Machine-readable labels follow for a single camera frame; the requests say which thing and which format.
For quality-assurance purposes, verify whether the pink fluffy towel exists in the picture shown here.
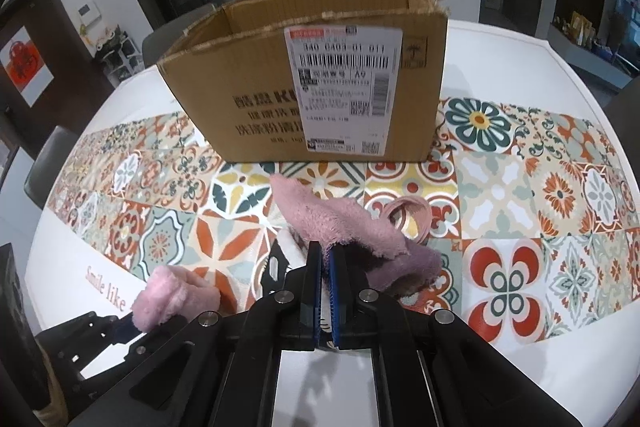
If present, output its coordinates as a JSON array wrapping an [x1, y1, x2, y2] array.
[[270, 174, 442, 298]]

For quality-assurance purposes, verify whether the pink plush slipper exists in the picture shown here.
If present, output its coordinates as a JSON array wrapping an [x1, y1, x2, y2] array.
[[131, 265, 220, 333]]

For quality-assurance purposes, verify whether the pink hair band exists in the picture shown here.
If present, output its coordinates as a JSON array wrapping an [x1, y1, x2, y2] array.
[[380, 195, 433, 243]]

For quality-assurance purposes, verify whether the white shipping label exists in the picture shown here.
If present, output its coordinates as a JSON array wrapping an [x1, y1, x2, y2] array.
[[284, 25, 402, 157]]

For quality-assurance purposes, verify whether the grey dining chair far left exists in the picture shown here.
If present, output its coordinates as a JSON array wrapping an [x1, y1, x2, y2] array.
[[24, 126, 78, 210]]

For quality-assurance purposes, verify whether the grey dining chair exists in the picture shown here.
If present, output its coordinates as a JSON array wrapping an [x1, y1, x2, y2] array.
[[24, 126, 78, 210], [142, 3, 215, 67]]

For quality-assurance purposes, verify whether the brown cardboard box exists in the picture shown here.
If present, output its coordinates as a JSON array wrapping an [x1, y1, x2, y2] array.
[[157, 0, 448, 162]]

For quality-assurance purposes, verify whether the white shelf with clutter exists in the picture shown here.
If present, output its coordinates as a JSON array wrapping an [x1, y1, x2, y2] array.
[[79, 24, 144, 87]]

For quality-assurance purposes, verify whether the red paper door decoration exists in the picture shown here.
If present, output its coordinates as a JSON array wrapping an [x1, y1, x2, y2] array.
[[1, 27, 54, 107]]

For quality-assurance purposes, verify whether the white low cabinet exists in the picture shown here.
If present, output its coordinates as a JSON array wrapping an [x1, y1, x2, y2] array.
[[548, 25, 632, 91]]

